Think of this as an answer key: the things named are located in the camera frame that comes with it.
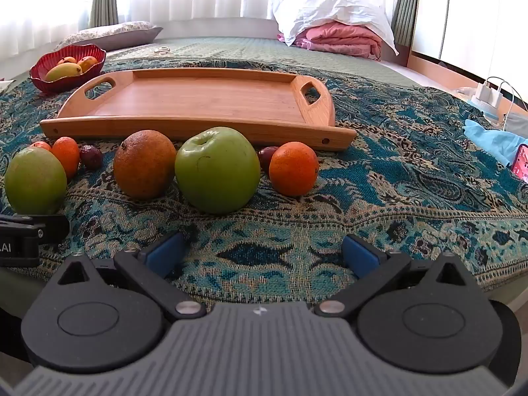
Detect white charger plug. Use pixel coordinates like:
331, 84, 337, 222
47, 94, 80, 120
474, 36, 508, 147
476, 82, 506, 109

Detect red ribbed fruit bowl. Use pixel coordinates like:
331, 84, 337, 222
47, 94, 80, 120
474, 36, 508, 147
30, 44, 107, 94

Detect white duvet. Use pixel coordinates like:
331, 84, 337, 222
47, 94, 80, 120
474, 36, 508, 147
270, 0, 399, 55

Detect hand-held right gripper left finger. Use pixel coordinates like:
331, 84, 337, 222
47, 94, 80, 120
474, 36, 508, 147
53, 231, 207, 320

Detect pink smartphone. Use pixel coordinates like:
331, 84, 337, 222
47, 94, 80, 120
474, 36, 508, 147
510, 144, 528, 183

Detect green quilted bedspread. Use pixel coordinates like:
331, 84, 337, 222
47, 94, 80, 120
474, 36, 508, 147
103, 36, 415, 88

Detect floral grey pillow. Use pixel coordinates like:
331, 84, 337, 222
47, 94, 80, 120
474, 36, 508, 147
53, 20, 164, 52

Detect dark purple plum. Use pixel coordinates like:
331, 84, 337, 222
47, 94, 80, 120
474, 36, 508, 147
258, 146, 281, 173
80, 145, 103, 170

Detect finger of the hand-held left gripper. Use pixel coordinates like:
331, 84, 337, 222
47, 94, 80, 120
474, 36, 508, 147
0, 214, 70, 253

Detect orange tangerine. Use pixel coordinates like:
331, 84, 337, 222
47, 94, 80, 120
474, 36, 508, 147
51, 137, 81, 180
269, 142, 320, 197

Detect pink folded blanket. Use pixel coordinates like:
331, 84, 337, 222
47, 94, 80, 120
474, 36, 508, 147
278, 22, 382, 61

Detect wooden serving tray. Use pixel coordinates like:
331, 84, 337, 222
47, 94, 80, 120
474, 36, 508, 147
40, 68, 357, 151

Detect large brownish orange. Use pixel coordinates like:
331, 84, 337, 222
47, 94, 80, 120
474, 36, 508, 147
114, 130, 177, 199

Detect large green apple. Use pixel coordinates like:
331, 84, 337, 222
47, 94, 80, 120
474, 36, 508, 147
174, 127, 261, 215

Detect light blue cloth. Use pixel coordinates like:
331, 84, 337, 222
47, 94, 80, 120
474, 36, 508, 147
462, 118, 528, 166

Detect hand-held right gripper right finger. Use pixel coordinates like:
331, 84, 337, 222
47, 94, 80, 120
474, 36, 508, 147
314, 233, 469, 318

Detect white wardrobe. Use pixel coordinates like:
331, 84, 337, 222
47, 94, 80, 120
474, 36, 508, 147
412, 0, 528, 81

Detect teal paisley printed blanket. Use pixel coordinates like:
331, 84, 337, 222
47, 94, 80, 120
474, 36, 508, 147
0, 57, 528, 312

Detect white charging cable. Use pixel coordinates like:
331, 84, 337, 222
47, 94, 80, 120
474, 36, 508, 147
486, 76, 528, 122

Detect yellow mango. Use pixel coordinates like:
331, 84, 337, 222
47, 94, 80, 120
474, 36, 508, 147
45, 63, 82, 82

